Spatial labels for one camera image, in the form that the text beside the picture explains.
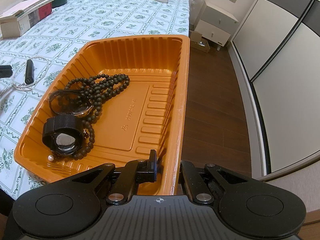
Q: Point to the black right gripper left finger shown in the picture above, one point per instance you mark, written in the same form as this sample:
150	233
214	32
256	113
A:
148	169

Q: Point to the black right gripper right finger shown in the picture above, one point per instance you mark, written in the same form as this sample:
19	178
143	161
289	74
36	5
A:
184	177

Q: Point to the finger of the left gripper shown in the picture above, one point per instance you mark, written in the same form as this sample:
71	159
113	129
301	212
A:
6	71

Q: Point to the black cylinder tube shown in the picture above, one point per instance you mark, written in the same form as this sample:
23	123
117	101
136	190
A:
29	72

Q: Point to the orange plastic tray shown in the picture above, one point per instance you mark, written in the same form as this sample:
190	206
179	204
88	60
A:
148	115

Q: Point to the black strap watch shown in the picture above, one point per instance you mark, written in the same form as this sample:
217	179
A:
63	134

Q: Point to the single white pearl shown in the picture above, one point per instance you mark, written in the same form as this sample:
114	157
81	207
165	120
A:
51	158

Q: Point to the cardboard box with books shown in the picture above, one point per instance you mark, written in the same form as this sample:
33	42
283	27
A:
20	18

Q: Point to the floral green white bedsheet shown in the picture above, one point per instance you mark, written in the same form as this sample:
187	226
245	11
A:
50	44

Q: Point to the small cardboard box on floor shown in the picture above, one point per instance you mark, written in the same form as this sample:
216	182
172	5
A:
198	42

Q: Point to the white bedside nightstand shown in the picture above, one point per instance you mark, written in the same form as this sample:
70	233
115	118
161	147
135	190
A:
215	24

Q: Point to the white grey sliding wardrobe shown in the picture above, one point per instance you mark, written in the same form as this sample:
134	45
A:
275	54

